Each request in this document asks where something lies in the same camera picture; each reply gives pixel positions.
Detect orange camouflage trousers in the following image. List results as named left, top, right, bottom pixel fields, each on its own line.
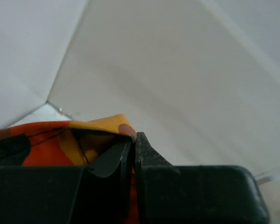
left=0, top=114, right=139, bottom=224

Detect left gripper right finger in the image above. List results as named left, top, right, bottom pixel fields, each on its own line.
left=134, top=132, right=181, bottom=175

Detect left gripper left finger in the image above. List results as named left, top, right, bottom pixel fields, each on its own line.
left=90, top=140, right=131, bottom=177

